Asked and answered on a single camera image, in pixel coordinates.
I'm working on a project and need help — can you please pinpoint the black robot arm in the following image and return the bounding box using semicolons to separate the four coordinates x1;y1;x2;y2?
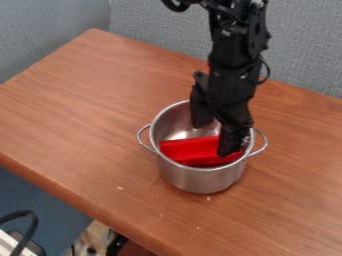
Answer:
160;0;271;157

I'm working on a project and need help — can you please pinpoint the beige clutter under table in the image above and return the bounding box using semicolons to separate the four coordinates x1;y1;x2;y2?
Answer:
65;220;128;256

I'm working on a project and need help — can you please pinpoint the red block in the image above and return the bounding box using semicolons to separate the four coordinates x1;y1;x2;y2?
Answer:
159;136;244;167

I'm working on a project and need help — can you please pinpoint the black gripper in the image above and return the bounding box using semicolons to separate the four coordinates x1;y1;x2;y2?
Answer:
189;59;259;157

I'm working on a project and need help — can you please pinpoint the black cable loop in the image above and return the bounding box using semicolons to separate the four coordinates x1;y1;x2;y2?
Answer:
0;209;40;256

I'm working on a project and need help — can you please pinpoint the stainless steel pot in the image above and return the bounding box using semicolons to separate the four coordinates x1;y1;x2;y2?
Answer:
136;100;268;194

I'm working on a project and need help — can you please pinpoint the white box under table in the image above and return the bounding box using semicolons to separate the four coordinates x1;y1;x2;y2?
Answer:
0;229;46;256

